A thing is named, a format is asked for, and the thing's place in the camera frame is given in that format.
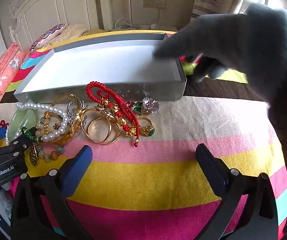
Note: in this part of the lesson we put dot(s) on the white wooden headboard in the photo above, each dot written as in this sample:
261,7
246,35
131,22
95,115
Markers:
46,7

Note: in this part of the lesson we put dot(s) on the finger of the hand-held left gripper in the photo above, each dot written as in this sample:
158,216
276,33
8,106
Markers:
16,146

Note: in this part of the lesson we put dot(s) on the yellow patterned pillow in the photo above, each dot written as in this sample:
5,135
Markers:
73,31

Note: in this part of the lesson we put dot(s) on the silver dragonfly brooch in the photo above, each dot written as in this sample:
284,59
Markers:
72,108

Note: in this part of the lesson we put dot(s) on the gold filigree bangle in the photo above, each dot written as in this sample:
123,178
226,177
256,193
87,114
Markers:
74,128

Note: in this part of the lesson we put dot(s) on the striped bed sheet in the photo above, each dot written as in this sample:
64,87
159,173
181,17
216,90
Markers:
146,180

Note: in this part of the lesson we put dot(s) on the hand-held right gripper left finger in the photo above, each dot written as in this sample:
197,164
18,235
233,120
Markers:
81,165

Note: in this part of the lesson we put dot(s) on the smooth gold bangle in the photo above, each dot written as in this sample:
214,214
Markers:
85,128

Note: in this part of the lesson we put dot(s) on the pink floral quilt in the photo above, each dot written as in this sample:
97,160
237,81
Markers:
3,72

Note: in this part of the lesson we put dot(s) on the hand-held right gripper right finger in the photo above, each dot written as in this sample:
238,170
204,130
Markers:
208,165

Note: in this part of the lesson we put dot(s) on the embroidered cushion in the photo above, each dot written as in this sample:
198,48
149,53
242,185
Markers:
48,36

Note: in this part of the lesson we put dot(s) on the flower brooch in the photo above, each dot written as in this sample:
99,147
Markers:
149,105

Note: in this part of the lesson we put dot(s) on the person's right hand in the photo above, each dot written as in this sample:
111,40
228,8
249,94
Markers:
233,37

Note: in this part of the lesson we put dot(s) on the grey cardboard box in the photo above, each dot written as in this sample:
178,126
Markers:
103,62

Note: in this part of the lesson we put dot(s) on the light green jade bangle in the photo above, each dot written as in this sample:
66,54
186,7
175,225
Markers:
21,122

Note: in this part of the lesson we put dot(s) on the wall socket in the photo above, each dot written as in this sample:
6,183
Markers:
154,3

